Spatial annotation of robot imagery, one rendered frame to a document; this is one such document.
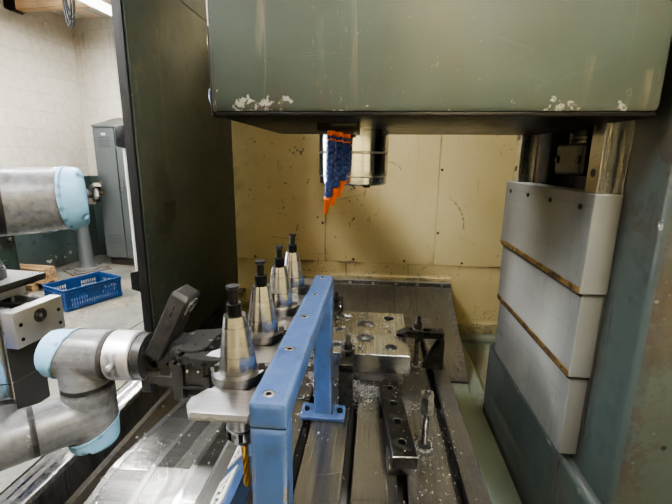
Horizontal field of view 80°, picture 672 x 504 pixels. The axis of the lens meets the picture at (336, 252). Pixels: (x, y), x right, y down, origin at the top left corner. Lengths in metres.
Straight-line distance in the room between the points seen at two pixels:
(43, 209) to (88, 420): 0.36
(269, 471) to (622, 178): 0.70
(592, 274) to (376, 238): 1.31
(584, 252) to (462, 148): 1.25
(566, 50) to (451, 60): 0.16
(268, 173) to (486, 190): 1.04
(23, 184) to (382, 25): 0.64
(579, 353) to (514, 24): 0.58
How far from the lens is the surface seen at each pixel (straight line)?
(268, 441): 0.46
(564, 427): 0.97
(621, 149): 0.84
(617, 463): 0.90
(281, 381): 0.47
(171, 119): 1.54
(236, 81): 0.68
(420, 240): 2.02
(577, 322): 0.87
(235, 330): 0.48
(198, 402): 0.48
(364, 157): 0.89
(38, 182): 0.87
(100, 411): 0.76
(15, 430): 0.75
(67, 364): 0.72
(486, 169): 2.03
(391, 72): 0.65
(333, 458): 0.88
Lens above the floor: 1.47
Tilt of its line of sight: 13 degrees down
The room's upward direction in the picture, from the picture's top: 1 degrees clockwise
